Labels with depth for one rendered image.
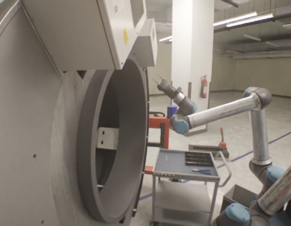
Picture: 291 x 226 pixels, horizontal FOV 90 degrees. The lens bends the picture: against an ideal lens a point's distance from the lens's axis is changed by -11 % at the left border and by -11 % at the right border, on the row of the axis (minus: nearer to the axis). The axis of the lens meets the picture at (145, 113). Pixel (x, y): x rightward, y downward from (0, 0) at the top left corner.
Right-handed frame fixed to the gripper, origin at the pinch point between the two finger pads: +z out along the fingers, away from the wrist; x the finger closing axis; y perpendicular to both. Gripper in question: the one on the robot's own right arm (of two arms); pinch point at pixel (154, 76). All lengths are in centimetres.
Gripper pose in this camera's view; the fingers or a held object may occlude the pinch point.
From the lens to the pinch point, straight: 114.1
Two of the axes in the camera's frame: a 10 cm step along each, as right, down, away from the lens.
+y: -1.8, 2.5, 9.5
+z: -7.7, -6.3, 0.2
